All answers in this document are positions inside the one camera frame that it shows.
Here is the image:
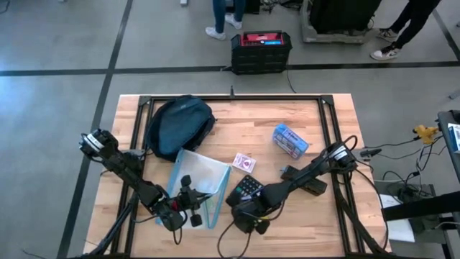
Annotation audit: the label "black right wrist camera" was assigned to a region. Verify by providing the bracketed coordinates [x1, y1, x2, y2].
[246, 217, 271, 235]

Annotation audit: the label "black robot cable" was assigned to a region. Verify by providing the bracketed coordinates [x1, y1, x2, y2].
[217, 219, 252, 259]

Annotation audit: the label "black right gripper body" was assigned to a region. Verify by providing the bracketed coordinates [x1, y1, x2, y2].
[231, 199, 269, 227]

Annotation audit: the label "pink card pack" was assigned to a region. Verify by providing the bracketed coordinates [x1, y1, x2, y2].
[231, 152, 257, 174]

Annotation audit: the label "white paper sheet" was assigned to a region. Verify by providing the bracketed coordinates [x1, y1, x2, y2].
[379, 194, 416, 243]

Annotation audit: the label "person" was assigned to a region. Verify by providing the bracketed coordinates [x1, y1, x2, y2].
[369, 0, 442, 61]
[205, 0, 247, 41]

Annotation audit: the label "dark blue Outdoor Products backpack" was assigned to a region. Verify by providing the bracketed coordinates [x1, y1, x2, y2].
[145, 95, 216, 163]

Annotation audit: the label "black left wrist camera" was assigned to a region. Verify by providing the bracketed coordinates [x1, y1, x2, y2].
[163, 211, 185, 232]

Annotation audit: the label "black metal table frame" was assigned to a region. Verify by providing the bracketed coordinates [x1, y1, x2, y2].
[86, 94, 392, 259]

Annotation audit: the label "black metal beam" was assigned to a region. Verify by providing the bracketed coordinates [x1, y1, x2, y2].
[381, 190, 460, 222]

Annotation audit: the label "blue and white box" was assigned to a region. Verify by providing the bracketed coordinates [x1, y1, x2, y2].
[447, 123, 460, 154]

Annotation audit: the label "white mesh blue-zipper pouch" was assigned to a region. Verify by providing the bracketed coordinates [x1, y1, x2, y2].
[156, 147, 233, 230]

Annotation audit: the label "black and red power station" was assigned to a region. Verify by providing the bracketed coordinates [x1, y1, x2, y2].
[230, 30, 293, 76]

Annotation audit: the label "black desk calculator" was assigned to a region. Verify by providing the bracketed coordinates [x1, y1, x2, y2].
[225, 174, 265, 208]

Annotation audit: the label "black rectangular device box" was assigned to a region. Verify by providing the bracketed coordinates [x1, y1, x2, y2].
[280, 164, 328, 197]

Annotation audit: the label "blue first aid kit box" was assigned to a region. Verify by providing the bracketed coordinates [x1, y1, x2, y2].
[272, 123, 310, 160]

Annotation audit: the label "black handheld device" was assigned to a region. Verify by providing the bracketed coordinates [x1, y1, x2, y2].
[360, 147, 382, 158]

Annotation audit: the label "black power cable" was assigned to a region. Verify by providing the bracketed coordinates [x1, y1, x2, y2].
[285, 60, 298, 94]

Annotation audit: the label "black side table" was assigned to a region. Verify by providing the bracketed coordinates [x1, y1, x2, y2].
[436, 110, 460, 183]

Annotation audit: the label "grey floor box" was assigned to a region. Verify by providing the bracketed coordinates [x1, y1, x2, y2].
[373, 179, 438, 235]

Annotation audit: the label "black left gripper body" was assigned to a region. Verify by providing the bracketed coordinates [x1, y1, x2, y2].
[175, 175, 204, 228]

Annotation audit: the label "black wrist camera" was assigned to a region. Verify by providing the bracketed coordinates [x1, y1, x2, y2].
[163, 211, 185, 232]
[246, 217, 271, 235]

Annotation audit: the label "tangled black cables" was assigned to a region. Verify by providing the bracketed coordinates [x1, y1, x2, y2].
[362, 135, 445, 197]

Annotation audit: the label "black case on grey cart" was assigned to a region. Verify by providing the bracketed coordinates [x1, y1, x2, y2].
[300, 0, 382, 45]

